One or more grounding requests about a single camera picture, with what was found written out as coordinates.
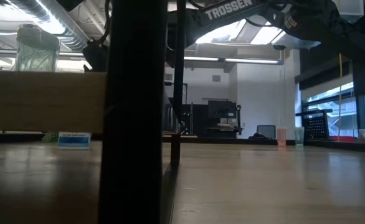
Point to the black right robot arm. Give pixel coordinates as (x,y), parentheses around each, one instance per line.
(325,25)

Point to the red flat tray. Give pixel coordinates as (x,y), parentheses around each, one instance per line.
(341,138)

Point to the dark window blind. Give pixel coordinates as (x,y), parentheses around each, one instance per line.
(322,76)

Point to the black perforated crate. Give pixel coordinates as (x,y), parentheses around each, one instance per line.
(316,126)

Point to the long ceiling light strip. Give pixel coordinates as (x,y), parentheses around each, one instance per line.
(251,60)

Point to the grey wall vent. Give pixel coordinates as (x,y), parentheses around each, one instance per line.
(216,78)
(168,77)

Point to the small potted green plant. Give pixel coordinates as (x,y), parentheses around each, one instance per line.
(50,137)

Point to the white jar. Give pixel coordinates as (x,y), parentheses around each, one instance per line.
(363,135)

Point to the white melatonin bottle blue label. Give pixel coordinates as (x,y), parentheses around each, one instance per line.
(74,140)

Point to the pink pill bottle white cap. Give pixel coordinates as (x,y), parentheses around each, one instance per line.
(281,137)

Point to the black office equipment rack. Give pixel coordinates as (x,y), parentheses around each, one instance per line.
(223,112)

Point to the green pill bottle white cap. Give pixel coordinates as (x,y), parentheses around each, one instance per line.
(37,49)
(299,136)

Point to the large ceiling light panel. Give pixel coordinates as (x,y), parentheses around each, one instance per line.
(263,34)

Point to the black shelf divider frame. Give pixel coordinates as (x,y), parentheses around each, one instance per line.
(132,124)

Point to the dark computer monitor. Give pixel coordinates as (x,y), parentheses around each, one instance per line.
(266,131)

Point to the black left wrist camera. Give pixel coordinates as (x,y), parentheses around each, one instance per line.
(95,56)

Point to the black aluminium table frame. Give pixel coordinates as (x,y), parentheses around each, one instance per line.
(251,141)

